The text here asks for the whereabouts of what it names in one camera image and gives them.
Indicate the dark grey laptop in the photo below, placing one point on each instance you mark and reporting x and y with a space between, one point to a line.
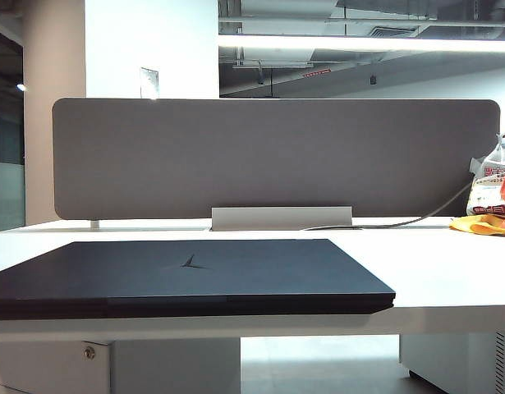
194 279

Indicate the grey fabric desk divider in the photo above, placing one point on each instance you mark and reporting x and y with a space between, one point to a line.
276 156

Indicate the red hanging sign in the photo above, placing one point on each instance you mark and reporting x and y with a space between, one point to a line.
316 73

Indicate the long ceiling light strip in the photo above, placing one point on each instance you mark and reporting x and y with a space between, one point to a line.
359 43

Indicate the yellow cloth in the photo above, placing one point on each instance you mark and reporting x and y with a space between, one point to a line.
474 225

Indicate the silver drawer lock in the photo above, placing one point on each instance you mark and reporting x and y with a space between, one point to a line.
88 351

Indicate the white printed plastic bag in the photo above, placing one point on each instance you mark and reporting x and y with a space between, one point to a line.
488 184

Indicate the white vented cabinet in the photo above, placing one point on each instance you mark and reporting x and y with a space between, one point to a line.
449 357

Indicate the white drawer cabinet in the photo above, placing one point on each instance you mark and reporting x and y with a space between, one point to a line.
51 369

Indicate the white divider bracket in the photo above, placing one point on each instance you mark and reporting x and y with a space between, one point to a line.
95 224

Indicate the small black ceiling camera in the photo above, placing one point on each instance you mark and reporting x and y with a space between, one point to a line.
373 79

